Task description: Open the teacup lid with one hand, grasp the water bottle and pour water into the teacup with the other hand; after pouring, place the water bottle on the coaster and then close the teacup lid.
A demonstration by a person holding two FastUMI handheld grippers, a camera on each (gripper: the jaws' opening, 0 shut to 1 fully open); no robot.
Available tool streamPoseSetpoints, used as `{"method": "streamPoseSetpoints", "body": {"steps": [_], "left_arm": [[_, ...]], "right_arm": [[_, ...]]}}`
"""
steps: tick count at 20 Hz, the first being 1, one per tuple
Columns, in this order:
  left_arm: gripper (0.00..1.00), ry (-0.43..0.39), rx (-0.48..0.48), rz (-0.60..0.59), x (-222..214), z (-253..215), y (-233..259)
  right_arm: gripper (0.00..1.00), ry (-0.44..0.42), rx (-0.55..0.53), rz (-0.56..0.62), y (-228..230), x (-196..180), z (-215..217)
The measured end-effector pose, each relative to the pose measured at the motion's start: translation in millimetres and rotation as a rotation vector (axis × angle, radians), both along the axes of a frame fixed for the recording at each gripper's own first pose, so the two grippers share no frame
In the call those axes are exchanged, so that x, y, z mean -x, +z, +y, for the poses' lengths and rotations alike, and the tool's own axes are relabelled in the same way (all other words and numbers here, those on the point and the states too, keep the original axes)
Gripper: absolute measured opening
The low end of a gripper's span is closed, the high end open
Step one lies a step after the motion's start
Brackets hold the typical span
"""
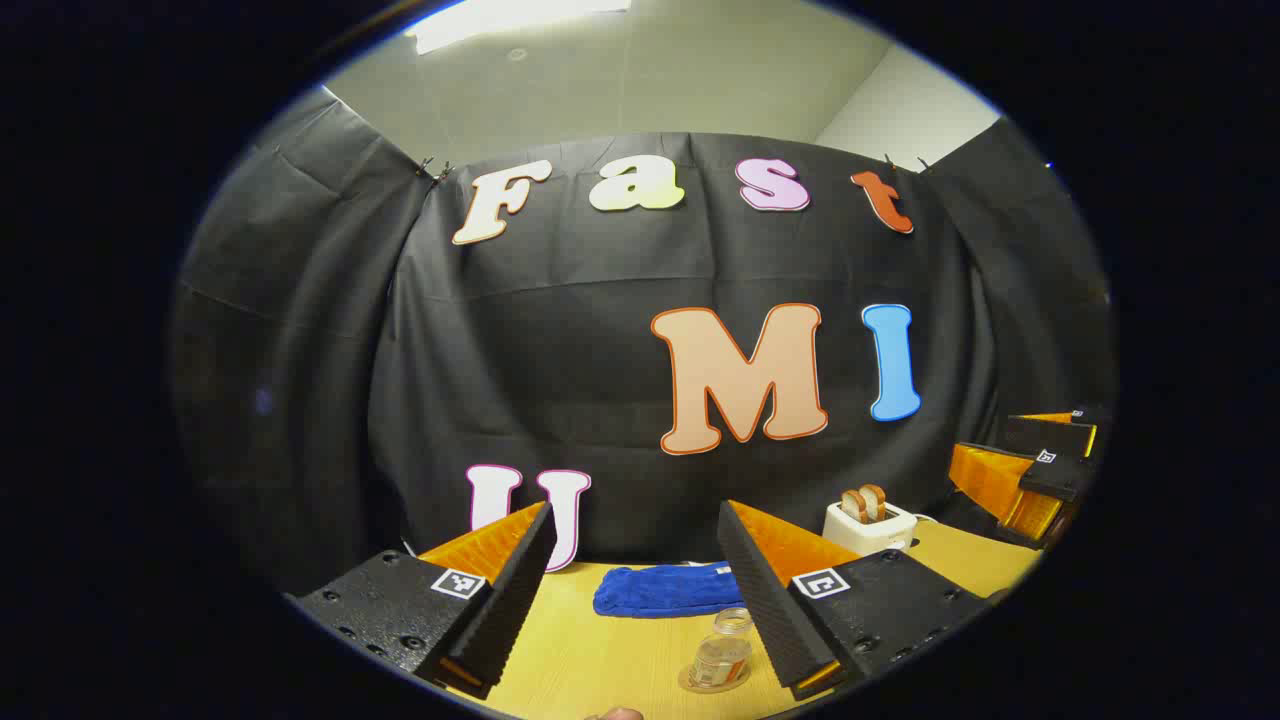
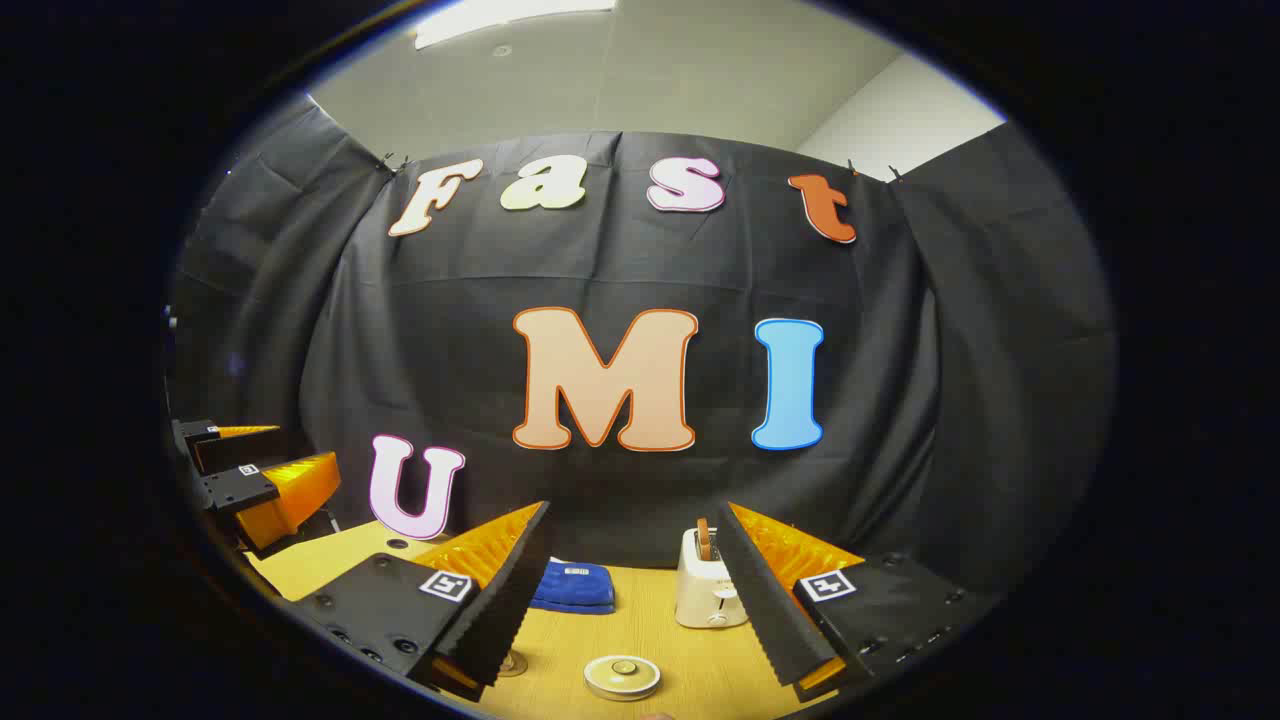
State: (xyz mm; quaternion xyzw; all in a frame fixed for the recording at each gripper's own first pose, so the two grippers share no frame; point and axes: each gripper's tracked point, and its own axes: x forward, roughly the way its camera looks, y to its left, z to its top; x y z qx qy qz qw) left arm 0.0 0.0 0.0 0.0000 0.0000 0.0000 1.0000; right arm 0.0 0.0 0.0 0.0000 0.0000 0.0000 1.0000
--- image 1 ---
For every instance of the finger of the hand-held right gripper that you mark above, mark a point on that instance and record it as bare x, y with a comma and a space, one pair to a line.
1050, 435
985, 480

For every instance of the white toaster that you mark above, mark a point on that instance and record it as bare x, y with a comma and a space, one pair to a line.
865, 535

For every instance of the blue folded towel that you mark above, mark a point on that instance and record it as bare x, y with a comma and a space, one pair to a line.
660, 592

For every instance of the round cork coaster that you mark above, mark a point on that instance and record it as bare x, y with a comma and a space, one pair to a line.
690, 684

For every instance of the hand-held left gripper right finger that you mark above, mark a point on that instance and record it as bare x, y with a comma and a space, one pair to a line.
775, 615

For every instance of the black backdrop cloth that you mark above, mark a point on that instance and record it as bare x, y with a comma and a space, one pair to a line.
560, 360

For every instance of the toast bread slice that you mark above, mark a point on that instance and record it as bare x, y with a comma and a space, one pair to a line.
855, 506
876, 500

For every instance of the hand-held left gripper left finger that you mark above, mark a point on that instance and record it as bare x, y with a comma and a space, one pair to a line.
505, 610

